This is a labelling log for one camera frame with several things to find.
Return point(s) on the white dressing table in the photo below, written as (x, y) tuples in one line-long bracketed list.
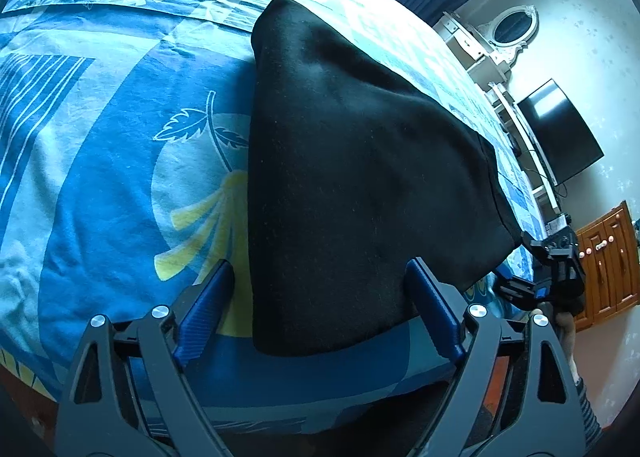
[(457, 37)]

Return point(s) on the blue patterned bedspread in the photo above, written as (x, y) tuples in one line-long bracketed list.
[(100, 187)]

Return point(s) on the white television stand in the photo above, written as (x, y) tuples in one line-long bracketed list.
[(525, 147)]

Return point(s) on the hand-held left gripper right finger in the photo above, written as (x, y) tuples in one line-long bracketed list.
[(434, 314)]

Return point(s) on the brown wooden cabinet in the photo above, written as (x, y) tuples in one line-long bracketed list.
[(607, 262)]

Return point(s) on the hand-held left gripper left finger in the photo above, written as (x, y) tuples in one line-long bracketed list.
[(205, 314)]

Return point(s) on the black flat television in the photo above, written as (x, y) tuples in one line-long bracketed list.
[(560, 132)]

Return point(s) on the black pants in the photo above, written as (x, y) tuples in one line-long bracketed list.
[(360, 177)]

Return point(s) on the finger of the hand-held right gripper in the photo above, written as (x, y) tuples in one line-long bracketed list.
[(515, 289), (532, 241)]

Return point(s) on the oval mirror white frame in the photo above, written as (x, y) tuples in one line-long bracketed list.
[(512, 26)]

